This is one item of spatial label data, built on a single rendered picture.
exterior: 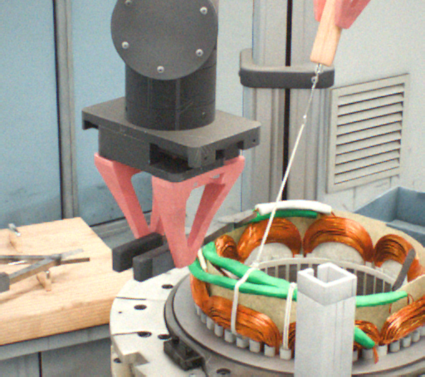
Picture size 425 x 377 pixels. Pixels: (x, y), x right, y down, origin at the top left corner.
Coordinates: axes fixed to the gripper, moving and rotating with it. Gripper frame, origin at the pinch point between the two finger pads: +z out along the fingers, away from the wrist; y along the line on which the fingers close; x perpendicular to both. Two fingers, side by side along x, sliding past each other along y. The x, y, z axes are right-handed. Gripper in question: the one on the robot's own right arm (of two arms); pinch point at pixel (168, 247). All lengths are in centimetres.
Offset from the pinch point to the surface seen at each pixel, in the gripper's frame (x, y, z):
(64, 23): 160, -195, 46
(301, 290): 5.0, 7.5, 2.3
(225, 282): 6.1, -0.1, 4.8
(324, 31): 15.0, 0.8, -12.3
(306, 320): 4.9, 8.1, 4.3
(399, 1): 233, -128, 38
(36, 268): 6.6, -22.0, 11.5
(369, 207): 44.8, -12.9, 14.3
